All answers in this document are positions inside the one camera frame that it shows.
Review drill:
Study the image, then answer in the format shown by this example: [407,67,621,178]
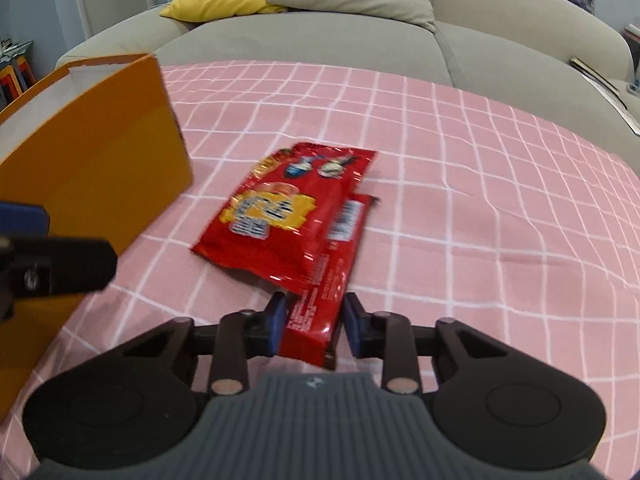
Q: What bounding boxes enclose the red snack packet yellow label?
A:
[190,142,378,295]

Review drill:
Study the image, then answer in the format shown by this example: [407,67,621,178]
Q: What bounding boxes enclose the pink checked tablecloth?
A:
[0,60,640,480]

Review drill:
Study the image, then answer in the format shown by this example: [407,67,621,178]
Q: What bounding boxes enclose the dark-covered book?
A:
[570,56,628,108]

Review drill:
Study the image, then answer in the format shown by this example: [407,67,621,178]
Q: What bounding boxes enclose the beige sofa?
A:
[55,0,640,181]

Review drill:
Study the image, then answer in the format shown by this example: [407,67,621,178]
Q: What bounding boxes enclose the orange cardboard box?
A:
[0,52,194,421]

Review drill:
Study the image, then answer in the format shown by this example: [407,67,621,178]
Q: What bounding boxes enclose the colourful shelf items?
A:
[0,37,37,111]

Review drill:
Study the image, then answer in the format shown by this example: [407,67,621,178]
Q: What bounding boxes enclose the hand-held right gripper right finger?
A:
[344,292,507,395]

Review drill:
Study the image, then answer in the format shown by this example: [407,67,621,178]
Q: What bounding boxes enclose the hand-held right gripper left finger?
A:
[120,292,289,397]

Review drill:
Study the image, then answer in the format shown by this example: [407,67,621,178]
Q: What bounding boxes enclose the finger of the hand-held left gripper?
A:
[0,235,118,322]
[0,202,51,237]

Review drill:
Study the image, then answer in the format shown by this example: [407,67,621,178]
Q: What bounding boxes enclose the narrow red snack packet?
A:
[277,194,382,372]

